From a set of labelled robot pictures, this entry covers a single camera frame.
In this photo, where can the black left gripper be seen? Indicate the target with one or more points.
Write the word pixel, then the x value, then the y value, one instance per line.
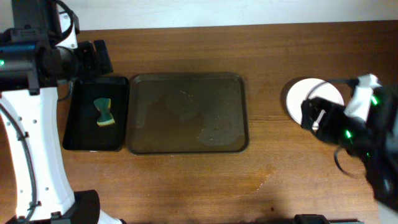
pixel 88 58

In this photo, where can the black base block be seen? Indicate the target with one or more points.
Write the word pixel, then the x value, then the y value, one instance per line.
pixel 320 219

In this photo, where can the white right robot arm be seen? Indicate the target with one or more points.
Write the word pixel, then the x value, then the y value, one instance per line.
pixel 376 106

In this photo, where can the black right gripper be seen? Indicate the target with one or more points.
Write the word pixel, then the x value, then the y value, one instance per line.
pixel 325 121

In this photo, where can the green and yellow sponge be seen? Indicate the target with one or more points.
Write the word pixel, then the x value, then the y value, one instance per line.
pixel 103 105

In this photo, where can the brown translucent serving tray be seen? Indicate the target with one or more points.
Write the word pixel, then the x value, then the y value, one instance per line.
pixel 187 113

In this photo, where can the black rectangular sponge tray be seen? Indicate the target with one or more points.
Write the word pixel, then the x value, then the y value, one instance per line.
pixel 82 131

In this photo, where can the pink plate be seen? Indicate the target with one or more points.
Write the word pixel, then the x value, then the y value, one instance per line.
pixel 299 91

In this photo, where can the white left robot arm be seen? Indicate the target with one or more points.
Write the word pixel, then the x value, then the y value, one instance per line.
pixel 32 64

